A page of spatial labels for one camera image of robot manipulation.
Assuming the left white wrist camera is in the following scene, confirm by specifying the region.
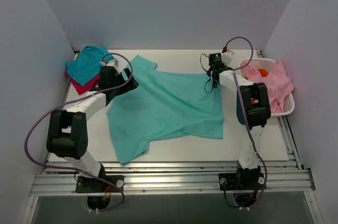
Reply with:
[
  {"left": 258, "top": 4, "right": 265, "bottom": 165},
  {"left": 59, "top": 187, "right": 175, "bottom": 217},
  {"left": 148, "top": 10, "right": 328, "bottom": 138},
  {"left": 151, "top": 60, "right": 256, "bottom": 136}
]
[{"left": 101, "top": 59, "right": 119, "bottom": 68}]

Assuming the white plastic laundry basket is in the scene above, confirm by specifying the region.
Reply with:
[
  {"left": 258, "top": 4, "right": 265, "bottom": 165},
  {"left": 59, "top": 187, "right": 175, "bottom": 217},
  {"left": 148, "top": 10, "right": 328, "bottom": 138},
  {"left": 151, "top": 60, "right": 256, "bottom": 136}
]
[{"left": 238, "top": 58, "right": 295, "bottom": 119}]

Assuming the orange t-shirt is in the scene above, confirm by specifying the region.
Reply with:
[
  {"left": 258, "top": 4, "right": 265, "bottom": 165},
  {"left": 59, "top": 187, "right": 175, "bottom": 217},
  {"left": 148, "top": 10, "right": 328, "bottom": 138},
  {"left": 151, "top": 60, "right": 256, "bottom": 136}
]
[{"left": 242, "top": 68, "right": 271, "bottom": 105}]

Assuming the folded teal t-shirt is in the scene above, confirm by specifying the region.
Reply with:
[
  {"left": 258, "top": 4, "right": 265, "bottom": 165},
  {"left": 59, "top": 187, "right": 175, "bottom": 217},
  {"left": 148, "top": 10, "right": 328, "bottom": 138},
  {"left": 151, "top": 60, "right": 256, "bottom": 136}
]
[{"left": 65, "top": 46, "right": 108, "bottom": 86}]

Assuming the pink t-shirt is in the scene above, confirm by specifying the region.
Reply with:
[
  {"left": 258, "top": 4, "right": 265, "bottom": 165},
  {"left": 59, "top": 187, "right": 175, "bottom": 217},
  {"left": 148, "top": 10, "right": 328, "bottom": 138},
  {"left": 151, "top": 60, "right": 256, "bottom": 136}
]
[{"left": 240, "top": 59, "right": 295, "bottom": 113}]

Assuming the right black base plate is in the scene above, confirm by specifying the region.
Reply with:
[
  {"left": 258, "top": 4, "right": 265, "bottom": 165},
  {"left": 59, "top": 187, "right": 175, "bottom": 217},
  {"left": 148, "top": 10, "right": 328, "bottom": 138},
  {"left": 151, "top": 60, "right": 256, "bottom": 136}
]
[{"left": 218, "top": 173, "right": 266, "bottom": 191}]

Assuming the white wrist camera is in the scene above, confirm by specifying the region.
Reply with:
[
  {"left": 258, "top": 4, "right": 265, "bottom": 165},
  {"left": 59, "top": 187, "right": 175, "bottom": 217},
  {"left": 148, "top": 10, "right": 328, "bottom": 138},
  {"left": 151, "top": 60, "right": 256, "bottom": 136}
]
[
  {"left": 101, "top": 59, "right": 119, "bottom": 68},
  {"left": 221, "top": 46, "right": 235, "bottom": 65}
]

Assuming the purple cable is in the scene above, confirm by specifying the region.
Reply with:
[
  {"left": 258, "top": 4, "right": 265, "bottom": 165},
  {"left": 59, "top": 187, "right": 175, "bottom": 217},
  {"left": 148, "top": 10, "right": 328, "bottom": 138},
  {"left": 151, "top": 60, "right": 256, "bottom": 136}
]
[
  {"left": 24, "top": 52, "right": 134, "bottom": 210},
  {"left": 223, "top": 36, "right": 268, "bottom": 206}
]

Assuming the mint green t-shirt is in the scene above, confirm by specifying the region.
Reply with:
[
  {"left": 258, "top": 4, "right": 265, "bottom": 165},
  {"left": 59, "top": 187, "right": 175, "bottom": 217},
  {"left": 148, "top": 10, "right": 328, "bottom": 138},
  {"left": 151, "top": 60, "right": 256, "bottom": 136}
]
[{"left": 107, "top": 55, "right": 224, "bottom": 164}]

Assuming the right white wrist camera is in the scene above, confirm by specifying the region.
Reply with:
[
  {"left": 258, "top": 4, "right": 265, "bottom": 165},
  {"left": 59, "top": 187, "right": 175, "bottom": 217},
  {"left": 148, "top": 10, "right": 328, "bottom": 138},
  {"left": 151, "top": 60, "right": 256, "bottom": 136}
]
[{"left": 221, "top": 46, "right": 235, "bottom": 65}]

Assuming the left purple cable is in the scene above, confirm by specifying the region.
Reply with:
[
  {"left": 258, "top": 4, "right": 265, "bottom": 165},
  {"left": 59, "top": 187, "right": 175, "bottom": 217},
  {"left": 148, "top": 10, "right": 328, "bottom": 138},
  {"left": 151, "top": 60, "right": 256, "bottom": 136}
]
[{"left": 24, "top": 52, "right": 134, "bottom": 210}]

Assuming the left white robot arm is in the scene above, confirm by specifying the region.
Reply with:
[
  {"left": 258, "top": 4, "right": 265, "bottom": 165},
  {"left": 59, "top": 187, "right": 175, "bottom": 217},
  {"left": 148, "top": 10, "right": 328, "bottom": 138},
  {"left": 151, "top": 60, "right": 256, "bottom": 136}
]
[{"left": 46, "top": 66, "right": 139, "bottom": 192}]

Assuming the folded red t-shirt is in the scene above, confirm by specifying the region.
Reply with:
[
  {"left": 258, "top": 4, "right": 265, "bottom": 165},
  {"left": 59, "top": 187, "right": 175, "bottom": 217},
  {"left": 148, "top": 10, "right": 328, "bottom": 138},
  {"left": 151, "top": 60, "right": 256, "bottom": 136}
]
[{"left": 70, "top": 75, "right": 100, "bottom": 95}]

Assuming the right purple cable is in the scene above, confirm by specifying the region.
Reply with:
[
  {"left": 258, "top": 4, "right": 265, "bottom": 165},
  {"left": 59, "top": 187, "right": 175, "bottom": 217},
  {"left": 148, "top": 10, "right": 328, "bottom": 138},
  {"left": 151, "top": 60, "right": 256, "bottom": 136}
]
[{"left": 223, "top": 36, "right": 268, "bottom": 206}]

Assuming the black looped cable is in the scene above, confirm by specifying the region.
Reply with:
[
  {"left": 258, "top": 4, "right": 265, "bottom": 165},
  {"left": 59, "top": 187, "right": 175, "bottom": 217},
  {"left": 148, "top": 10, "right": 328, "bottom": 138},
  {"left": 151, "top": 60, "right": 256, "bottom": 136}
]
[{"left": 200, "top": 53, "right": 220, "bottom": 94}]

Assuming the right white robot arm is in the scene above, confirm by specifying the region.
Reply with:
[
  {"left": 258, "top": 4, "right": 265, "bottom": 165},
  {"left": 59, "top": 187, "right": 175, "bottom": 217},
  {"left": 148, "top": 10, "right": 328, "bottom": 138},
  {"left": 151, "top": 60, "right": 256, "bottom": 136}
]
[{"left": 206, "top": 53, "right": 271, "bottom": 189}]

